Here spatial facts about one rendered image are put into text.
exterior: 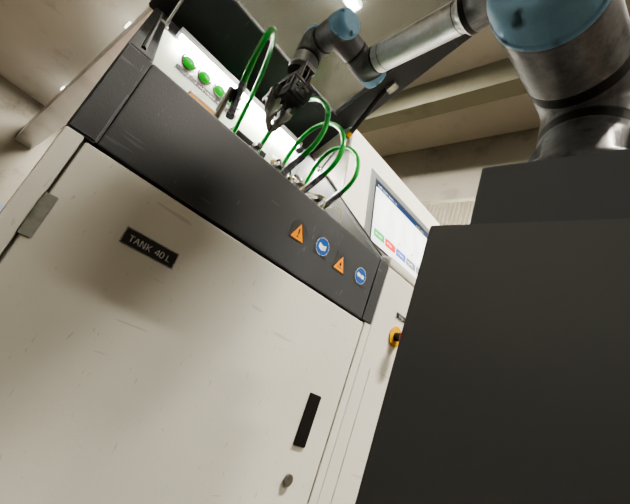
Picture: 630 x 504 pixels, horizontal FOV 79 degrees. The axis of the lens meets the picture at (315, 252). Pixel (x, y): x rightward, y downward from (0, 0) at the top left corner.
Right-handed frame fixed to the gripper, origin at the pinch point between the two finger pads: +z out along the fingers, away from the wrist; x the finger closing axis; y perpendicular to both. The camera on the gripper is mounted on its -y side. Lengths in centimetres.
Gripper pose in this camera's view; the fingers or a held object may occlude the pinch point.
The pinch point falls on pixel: (268, 128)
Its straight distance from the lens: 106.7
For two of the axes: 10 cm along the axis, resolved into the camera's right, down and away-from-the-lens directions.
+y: 6.8, -0.3, -7.3
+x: 6.5, 4.9, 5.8
